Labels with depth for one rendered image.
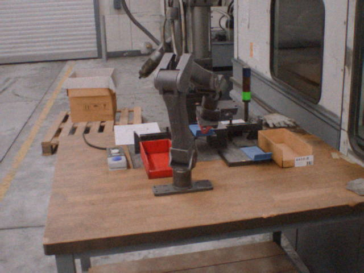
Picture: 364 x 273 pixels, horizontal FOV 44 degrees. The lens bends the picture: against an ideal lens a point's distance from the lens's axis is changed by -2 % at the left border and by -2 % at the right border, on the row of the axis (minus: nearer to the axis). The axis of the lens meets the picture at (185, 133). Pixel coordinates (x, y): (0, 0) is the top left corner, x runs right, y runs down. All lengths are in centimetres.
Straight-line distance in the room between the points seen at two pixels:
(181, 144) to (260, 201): 30
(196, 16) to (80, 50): 933
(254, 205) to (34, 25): 998
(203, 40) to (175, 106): 48
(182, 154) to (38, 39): 978
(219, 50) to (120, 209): 367
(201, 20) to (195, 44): 9
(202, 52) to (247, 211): 70
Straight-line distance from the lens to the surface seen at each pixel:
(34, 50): 1119
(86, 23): 1099
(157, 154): 186
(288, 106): 264
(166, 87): 139
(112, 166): 174
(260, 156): 173
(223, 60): 499
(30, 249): 313
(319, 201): 150
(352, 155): 193
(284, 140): 197
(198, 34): 181
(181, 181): 151
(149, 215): 140
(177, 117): 143
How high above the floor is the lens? 155
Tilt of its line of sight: 18 degrees down
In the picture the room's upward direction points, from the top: 2 degrees counter-clockwise
